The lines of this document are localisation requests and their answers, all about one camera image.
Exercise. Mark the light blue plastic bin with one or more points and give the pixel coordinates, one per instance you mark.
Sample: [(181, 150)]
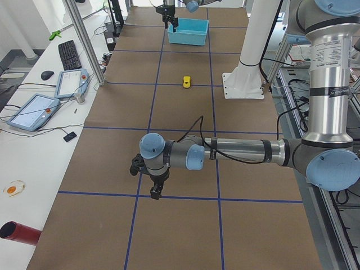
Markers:
[(189, 32)]

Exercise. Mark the black small device on desk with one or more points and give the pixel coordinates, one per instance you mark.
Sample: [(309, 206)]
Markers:
[(70, 136)]

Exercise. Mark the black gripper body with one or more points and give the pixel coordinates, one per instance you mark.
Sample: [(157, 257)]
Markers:
[(158, 179), (168, 11)]

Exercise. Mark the upper teach pendant tablet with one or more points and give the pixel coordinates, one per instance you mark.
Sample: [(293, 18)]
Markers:
[(71, 82)]

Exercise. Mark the fried egg toy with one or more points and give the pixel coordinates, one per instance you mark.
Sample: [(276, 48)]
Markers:
[(14, 188)]

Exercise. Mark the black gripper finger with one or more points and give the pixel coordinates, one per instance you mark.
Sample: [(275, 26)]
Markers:
[(154, 192), (166, 22), (174, 22), (159, 189)]

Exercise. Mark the teach pendant tablet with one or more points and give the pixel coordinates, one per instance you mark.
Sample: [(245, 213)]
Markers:
[(35, 113), (71, 82)]

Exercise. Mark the black keyboard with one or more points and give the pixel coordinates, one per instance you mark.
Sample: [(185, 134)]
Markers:
[(69, 56)]

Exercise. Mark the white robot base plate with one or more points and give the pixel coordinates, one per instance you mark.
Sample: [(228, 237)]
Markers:
[(240, 86)]

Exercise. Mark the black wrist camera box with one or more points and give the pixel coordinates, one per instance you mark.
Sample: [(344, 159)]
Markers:
[(138, 166)]

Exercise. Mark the grey aluminium frame post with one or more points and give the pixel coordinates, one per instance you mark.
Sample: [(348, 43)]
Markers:
[(84, 38)]

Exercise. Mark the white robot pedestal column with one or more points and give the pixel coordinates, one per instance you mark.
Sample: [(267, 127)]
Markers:
[(263, 14)]

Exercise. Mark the yellow beetle toy car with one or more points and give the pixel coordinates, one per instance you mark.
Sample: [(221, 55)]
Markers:
[(186, 82)]

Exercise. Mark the black computer mouse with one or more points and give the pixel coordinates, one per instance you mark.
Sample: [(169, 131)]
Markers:
[(46, 75)]

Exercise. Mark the lower teach pendant tablet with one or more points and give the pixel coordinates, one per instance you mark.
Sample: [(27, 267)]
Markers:
[(35, 113)]

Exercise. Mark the red cylinder tube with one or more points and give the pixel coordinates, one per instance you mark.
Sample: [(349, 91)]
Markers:
[(20, 233)]

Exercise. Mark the green plastic toy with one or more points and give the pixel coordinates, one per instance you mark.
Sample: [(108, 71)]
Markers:
[(54, 35)]

